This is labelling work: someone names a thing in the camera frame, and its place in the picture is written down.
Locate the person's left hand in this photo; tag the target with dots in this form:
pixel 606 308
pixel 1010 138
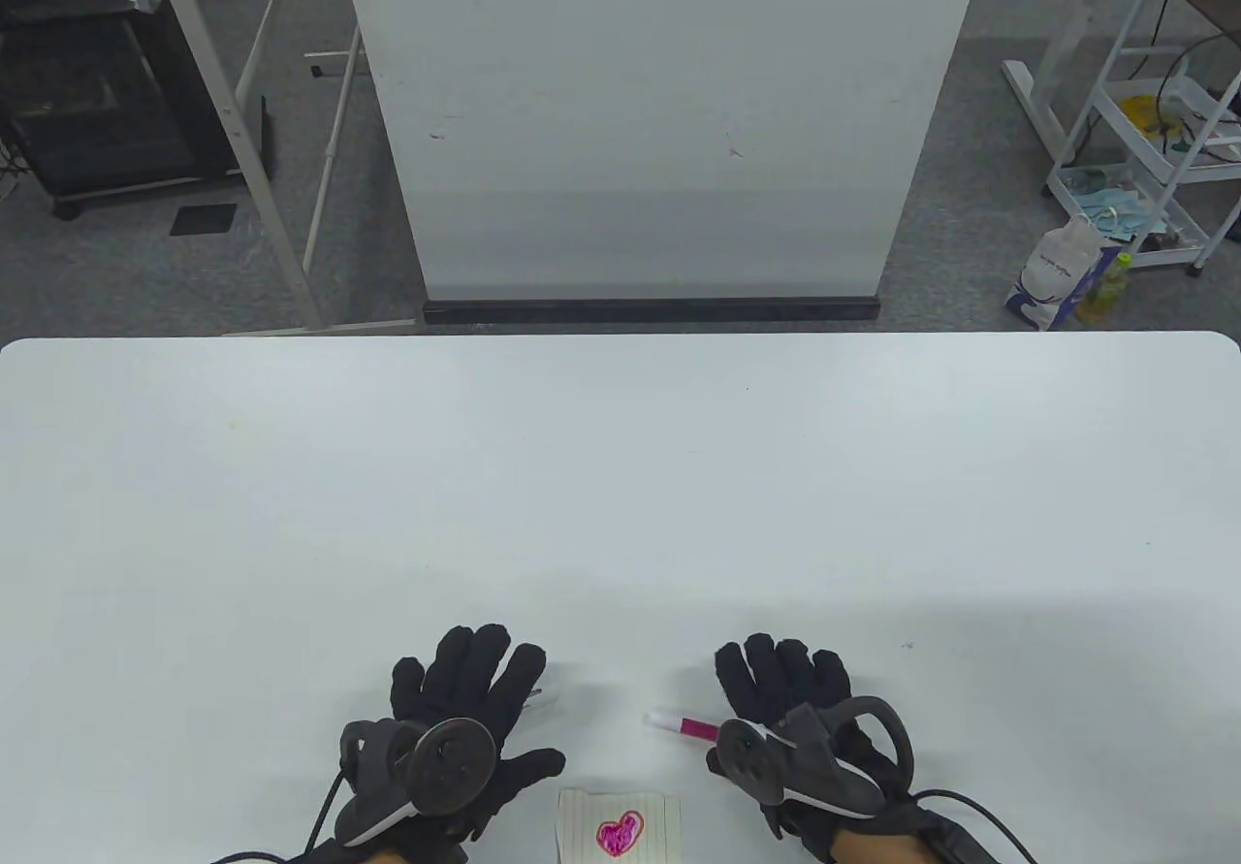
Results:
pixel 465 680

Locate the person's right hand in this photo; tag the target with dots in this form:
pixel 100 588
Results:
pixel 785 680

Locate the white marker with red cap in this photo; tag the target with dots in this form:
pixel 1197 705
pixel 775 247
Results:
pixel 538 692

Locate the pink glitter glue pen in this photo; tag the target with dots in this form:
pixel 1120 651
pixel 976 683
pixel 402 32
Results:
pixel 684 725

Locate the lined paper with heart outline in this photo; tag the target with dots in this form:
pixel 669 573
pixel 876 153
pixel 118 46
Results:
pixel 620 825

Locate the person's left forearm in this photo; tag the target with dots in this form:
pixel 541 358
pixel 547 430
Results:
pixel 388 856

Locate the person's right forearm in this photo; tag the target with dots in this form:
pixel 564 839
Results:
pixel 882 849

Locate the black board base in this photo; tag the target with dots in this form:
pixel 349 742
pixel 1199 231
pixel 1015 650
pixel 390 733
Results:
pixel 650 310

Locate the white plastic bag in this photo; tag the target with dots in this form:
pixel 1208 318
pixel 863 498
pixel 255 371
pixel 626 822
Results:
pixel 1052 268

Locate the yellow bottle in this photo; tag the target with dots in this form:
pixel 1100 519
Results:
pixel 1105 292

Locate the black floor mat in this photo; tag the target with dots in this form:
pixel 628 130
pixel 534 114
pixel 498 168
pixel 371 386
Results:
pixel 204 219

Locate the white tube stand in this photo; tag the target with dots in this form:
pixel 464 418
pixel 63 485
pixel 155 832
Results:
pixel 331 156

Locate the blue face masks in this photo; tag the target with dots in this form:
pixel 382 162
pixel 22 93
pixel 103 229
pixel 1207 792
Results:
pixel 1115 209

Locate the white stand foot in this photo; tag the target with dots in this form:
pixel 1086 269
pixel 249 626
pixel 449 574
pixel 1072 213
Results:
pixel 1033 108

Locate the white utility cart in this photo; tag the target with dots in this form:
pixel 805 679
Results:
pixel 1154 158

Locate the yellow item on cart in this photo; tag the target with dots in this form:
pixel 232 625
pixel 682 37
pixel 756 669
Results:
pixel 1144 112

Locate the black cabinet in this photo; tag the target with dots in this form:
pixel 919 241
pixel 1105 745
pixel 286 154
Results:
pixel 87 108

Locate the white metal frame stand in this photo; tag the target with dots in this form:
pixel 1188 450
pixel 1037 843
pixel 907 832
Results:
pixel 226 112

